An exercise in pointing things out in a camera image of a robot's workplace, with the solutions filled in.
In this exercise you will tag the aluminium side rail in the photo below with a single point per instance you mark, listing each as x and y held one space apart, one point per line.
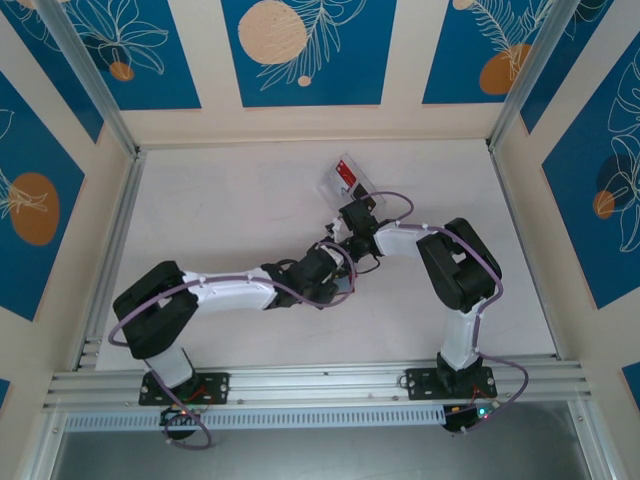
525 255
112 250

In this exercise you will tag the aluminium frame post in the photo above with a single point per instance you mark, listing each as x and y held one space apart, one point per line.
530 65
85 65

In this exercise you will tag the aluminium frame leg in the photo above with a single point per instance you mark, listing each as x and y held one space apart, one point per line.
592 445
47 450

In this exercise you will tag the small controller board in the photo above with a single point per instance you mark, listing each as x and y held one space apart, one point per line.
467 415
175 414

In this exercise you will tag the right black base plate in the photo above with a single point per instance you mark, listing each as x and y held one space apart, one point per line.
420 382

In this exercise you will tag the red card with white logo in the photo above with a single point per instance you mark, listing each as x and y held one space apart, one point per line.
348 172

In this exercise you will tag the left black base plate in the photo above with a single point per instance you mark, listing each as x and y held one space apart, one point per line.
220 385

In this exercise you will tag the black card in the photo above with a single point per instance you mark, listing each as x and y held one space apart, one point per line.
361 190

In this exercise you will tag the aluminium cross beam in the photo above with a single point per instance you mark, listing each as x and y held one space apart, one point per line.
320 380

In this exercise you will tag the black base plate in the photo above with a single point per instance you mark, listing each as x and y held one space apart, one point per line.
420 382
220 385

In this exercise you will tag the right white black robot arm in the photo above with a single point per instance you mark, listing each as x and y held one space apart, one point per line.
462 340

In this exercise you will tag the clear plastic packaging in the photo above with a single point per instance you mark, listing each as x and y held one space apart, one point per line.
330 187

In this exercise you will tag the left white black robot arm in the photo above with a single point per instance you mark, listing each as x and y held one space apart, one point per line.
225 292

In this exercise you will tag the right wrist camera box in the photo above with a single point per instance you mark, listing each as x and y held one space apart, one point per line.
334 230

